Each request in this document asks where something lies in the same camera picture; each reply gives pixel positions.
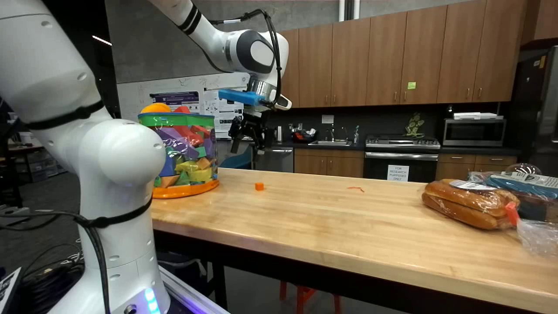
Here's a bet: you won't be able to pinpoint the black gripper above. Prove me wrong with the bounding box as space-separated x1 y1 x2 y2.
228 113 265 153

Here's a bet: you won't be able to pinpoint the small orange block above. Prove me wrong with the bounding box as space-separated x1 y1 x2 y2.
254 181 265 191

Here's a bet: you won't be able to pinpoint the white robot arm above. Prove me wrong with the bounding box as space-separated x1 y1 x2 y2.
0 0 170 314

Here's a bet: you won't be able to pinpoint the clear plastic bag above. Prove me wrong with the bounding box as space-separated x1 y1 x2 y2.
516 219 558 258

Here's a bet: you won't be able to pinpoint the stainless dishwasher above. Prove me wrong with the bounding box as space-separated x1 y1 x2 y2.
254 146 294 172

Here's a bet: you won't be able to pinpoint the white poster board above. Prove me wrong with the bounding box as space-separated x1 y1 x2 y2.
116 73 247 139

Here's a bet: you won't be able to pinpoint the brown lower cabinets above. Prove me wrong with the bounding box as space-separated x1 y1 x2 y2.
293 148 518 181

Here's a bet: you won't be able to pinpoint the black kitchen stove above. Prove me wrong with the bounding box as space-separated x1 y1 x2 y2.
362 137 441 181

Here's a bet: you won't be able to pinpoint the red stool under table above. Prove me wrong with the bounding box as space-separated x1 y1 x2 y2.
279 280 341 314

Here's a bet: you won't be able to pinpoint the stainless microwave oven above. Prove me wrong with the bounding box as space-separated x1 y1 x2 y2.
443 118 505 146

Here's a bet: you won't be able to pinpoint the bagged loaf of bread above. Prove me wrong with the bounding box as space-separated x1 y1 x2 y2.
422 177 519 230

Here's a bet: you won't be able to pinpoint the black refrigerator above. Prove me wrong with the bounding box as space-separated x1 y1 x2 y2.
507 45 558 176

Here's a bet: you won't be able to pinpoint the blue food package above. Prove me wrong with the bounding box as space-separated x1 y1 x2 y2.
488 174 558 198

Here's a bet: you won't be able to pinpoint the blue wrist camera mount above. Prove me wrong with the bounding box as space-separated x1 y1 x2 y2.
218 88 265 106

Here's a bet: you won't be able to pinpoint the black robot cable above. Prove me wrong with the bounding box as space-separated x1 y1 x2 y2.
0 205 153 314

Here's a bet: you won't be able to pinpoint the brown upper wall cabinets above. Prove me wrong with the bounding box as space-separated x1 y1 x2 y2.
282 0 558 108

